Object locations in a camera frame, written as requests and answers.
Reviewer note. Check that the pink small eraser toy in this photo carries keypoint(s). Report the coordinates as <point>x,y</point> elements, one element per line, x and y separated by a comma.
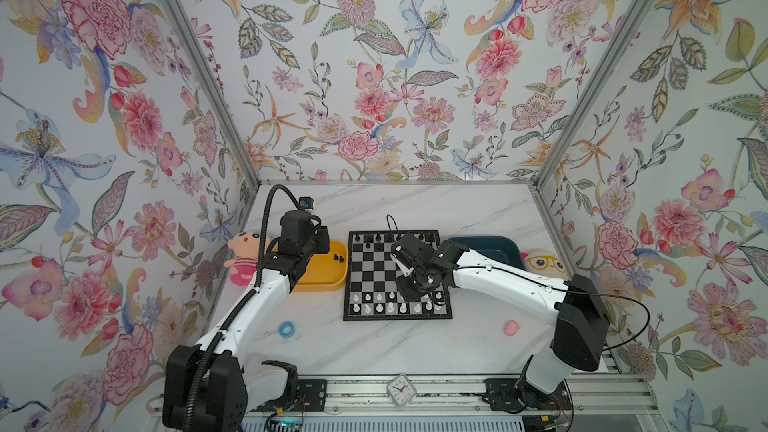
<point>511,328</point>

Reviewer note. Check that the aluminium frame corner post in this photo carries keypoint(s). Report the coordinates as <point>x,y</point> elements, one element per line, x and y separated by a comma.
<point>207,80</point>
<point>633,18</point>

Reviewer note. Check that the blue small ring toy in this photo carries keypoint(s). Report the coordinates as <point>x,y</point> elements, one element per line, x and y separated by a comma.
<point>287,330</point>

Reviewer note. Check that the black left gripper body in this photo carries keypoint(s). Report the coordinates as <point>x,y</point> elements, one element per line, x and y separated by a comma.
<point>316,242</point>

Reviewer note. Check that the teal plastic tray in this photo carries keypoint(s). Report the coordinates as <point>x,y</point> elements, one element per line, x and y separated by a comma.
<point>498,248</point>

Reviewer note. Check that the aluminium front rail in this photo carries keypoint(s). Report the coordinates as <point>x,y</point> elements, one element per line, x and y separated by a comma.
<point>463,394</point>

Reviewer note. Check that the doll plush toy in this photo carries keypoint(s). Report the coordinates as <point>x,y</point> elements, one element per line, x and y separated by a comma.
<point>243,266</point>

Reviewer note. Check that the pink white plush toy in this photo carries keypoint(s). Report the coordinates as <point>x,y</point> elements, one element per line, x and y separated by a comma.
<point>543,262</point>

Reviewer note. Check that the black white chessboard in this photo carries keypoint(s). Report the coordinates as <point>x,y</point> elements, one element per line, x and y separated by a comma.
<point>371,292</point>

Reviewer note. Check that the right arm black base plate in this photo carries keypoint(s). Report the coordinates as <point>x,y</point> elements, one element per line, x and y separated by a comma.
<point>504,394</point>

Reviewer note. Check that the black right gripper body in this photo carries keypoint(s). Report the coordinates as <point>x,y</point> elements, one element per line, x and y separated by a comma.
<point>411,286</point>

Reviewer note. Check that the yellow plastic tray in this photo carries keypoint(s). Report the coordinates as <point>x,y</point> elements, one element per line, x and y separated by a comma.
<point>325,272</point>

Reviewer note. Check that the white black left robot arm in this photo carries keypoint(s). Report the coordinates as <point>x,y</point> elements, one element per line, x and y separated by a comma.
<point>213,384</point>

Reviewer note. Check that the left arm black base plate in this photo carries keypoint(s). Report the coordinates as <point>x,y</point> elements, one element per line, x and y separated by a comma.
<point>309,395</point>

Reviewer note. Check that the aluminium frame corner post right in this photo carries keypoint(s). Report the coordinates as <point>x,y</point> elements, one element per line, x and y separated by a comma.
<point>633,18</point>

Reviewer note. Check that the small white desk clock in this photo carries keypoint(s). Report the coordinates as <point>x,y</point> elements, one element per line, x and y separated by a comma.
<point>401,391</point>

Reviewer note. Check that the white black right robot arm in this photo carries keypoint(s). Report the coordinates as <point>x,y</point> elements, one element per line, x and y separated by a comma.
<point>573,308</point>

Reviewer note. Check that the aluminium frame corner post left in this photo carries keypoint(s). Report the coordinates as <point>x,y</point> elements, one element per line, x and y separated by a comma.
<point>207,80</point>

